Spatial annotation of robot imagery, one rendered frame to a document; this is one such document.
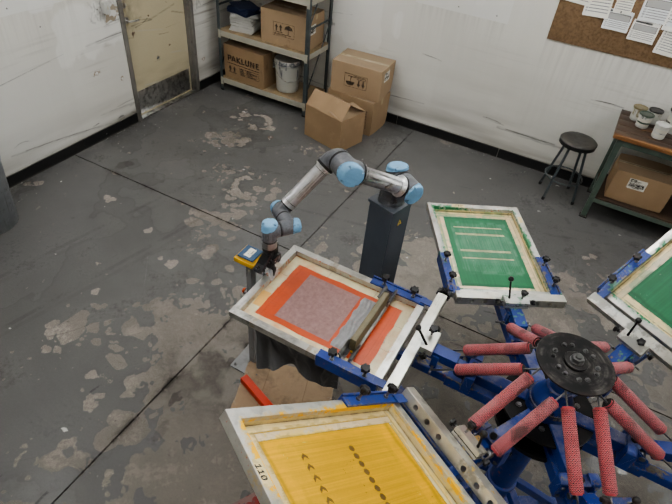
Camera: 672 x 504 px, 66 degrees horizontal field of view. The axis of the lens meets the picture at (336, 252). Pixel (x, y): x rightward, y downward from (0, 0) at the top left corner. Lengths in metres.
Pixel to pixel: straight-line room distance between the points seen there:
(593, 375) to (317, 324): 1.19
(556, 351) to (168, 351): 2.45
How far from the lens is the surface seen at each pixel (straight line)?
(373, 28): 6.15
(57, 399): 3.66
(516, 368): 2.24
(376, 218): 2.95
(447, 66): 5.93
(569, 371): 2.21
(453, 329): 3.96
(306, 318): 2.54
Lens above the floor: 2.87
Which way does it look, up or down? 41 degrees down
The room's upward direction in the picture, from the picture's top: 7 degrees clockwise
